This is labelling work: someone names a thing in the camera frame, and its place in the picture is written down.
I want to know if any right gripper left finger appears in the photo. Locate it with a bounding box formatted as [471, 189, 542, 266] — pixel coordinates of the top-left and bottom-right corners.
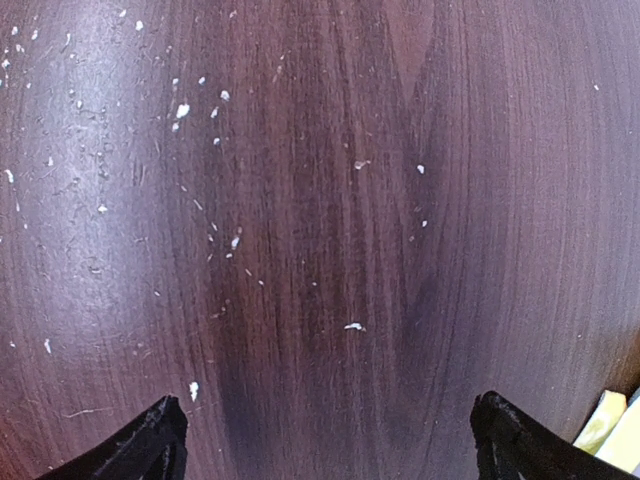
[40, 395, 188, 480]

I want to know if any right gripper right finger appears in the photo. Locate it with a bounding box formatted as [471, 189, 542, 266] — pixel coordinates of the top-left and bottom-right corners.
[470, 391, 634, 480]

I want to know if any yellow green patterned towel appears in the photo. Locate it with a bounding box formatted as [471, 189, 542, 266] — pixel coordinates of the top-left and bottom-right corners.
[573, 389, 639, 478]

